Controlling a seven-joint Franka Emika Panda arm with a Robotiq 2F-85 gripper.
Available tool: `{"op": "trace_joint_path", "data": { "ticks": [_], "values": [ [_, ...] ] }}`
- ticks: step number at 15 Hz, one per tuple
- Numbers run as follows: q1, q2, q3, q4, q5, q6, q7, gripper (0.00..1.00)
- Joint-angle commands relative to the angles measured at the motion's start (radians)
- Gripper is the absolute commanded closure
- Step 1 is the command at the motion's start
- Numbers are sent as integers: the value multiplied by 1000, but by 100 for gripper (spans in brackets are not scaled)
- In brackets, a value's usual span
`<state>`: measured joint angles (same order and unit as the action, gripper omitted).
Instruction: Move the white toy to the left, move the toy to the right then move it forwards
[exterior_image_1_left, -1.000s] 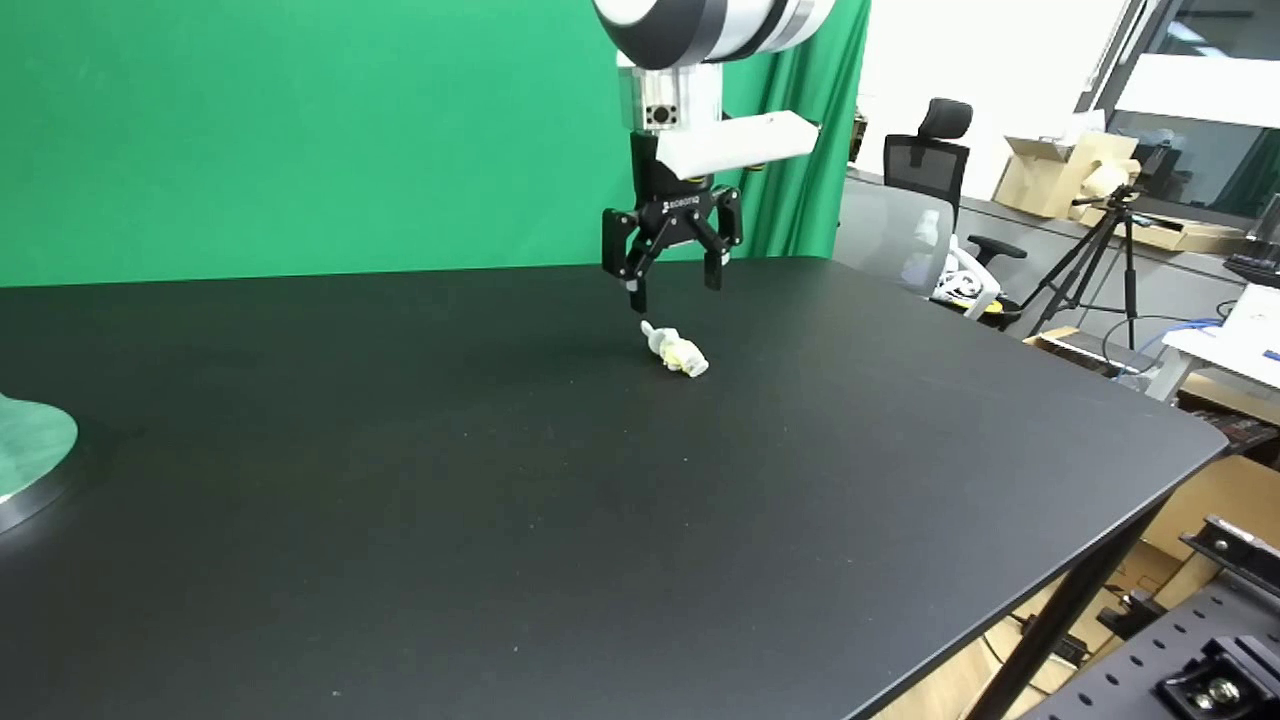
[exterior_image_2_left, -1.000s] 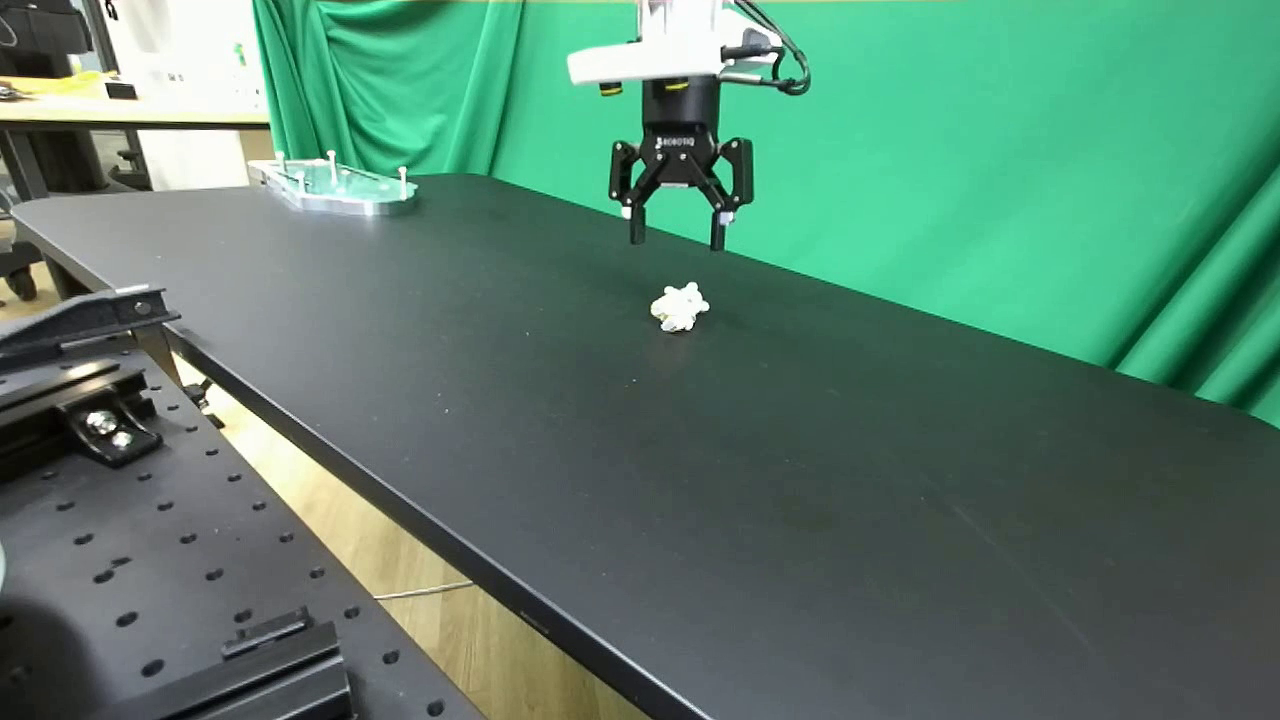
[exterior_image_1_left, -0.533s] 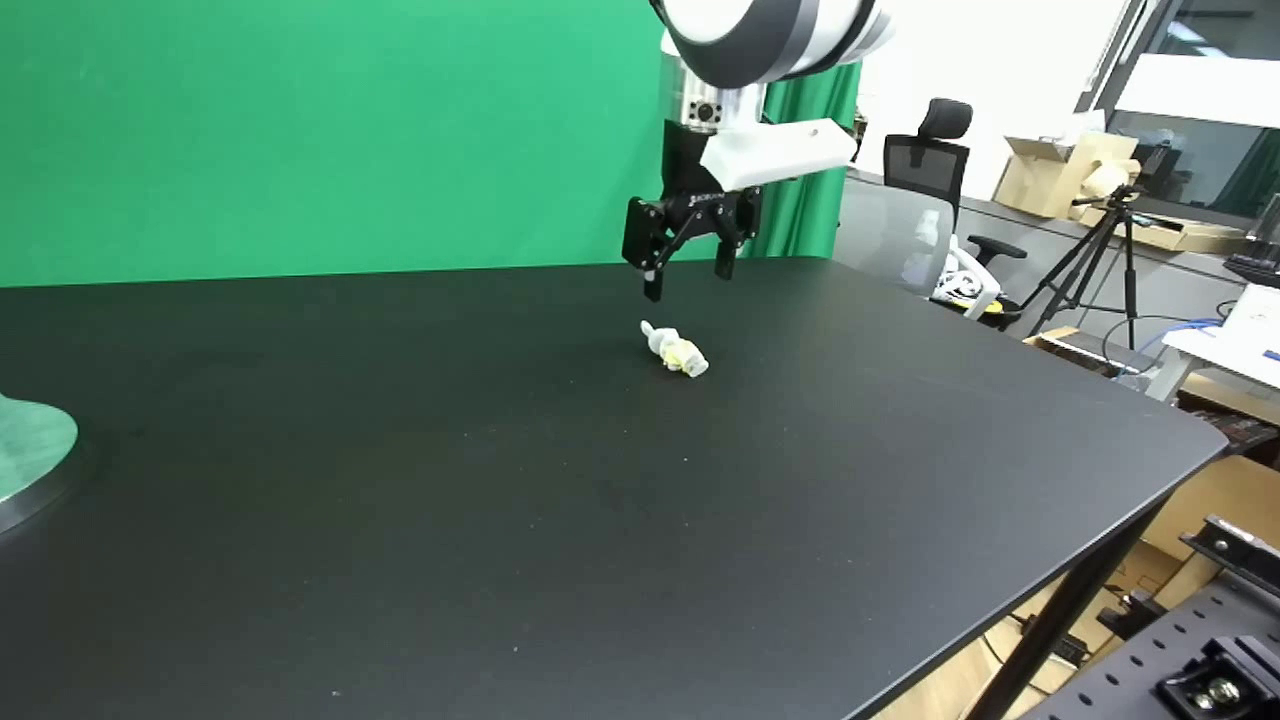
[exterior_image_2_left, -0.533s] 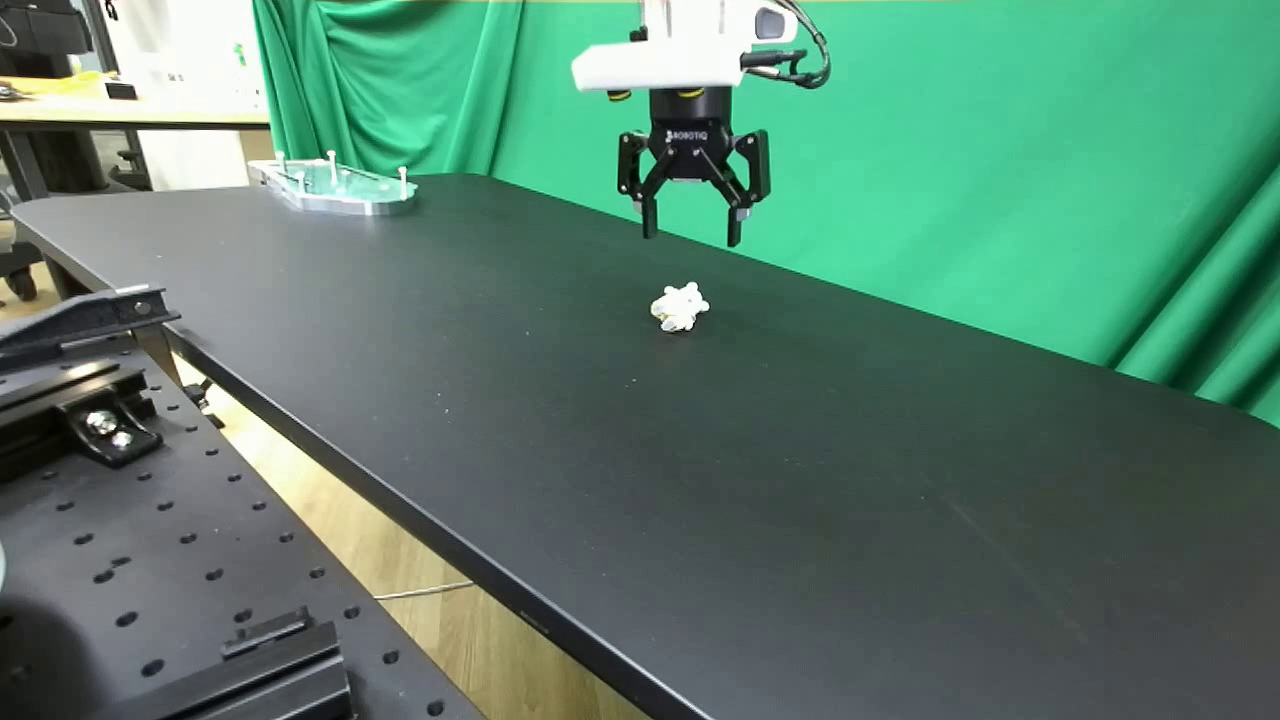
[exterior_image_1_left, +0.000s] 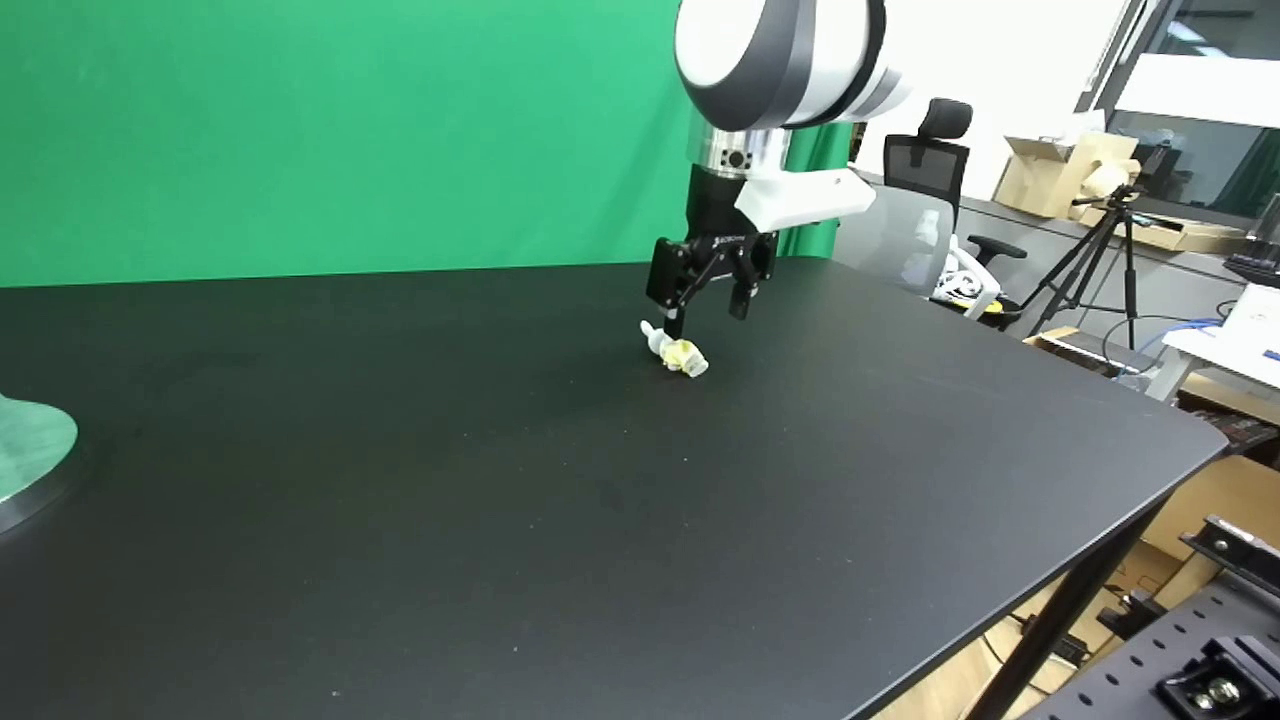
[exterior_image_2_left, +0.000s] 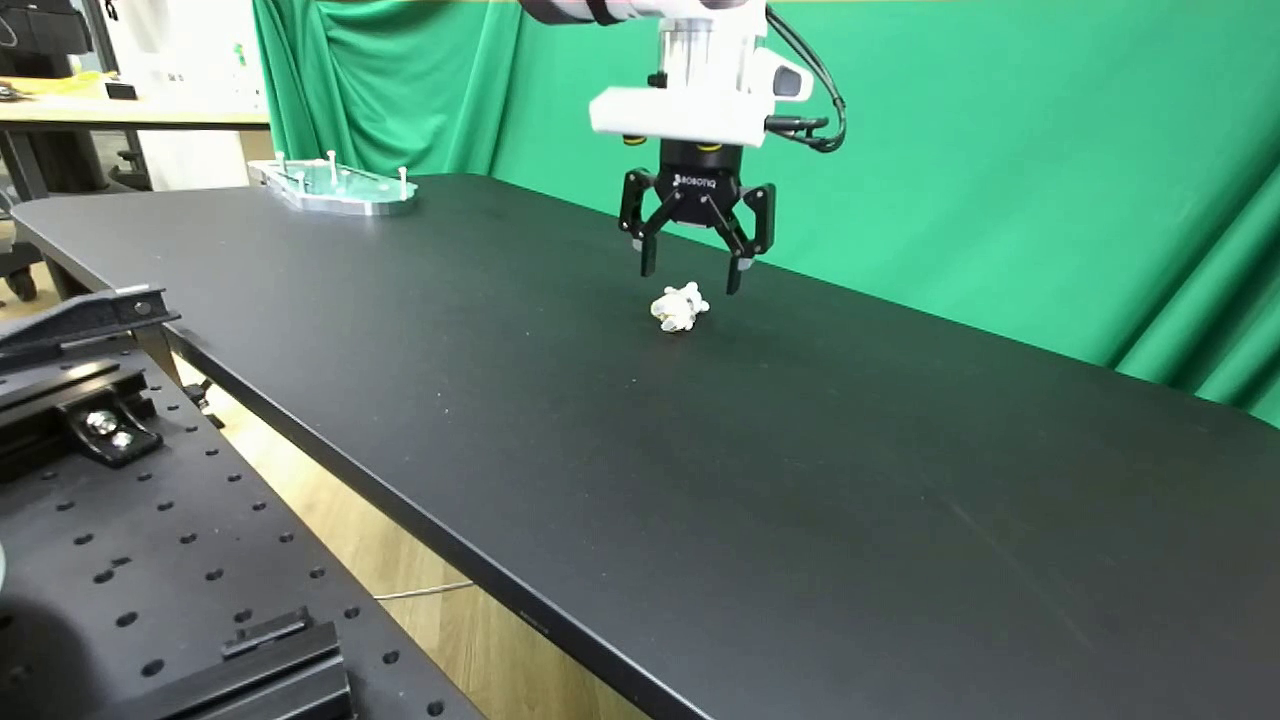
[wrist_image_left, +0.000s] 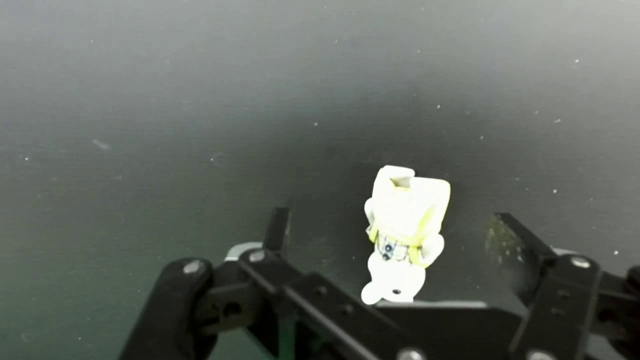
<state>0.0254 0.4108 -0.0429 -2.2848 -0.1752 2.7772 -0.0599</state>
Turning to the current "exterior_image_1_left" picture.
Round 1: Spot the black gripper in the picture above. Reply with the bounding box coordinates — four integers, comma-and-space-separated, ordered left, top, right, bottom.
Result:
644, 163, 780, 341

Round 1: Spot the white toy figure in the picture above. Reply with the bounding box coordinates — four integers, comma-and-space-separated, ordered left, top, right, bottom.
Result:
635, 316, 718, 385

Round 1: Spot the grey translucent chair back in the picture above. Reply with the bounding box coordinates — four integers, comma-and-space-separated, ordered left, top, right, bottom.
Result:
834, 183, 960, 298

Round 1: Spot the black office chair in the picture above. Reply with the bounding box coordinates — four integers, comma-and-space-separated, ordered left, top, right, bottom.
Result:
880, 98, 1034, 267

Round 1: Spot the white patterned bag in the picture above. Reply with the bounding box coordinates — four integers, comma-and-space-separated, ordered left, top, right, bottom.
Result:
928, 244, 1003, 321

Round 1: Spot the open cardboard box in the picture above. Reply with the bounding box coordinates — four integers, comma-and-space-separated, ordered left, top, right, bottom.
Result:
993, 128, 1145, 223

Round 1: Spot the green backdrop curtain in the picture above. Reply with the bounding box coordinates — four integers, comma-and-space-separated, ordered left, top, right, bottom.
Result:
0, 0, 864, 293

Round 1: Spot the black tripod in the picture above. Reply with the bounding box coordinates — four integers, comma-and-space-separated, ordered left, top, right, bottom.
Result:
1015, 196, 1151, 357

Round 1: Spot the black table leg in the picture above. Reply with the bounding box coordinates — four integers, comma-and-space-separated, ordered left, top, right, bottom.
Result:
965, 507, 1167, 720

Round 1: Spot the white paper box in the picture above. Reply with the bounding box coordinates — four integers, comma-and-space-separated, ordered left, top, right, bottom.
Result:
1161, 281, 1280, 395

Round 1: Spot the black perforated metal board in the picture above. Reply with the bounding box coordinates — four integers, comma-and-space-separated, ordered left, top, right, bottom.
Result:
1023, 517, 1280, 720

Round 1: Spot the black metal clamp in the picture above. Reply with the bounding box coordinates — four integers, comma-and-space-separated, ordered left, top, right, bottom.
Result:
1151, 634, 1280, 720

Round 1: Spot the green plate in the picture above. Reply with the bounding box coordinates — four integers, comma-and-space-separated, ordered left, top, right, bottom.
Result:
0, 391, 82, 507

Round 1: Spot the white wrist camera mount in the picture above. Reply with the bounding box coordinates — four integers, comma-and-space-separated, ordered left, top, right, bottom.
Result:
733, 163, 880, 241

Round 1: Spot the camera on tripod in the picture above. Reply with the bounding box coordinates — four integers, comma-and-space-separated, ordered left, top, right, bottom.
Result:
1085, 156, 1145, 209

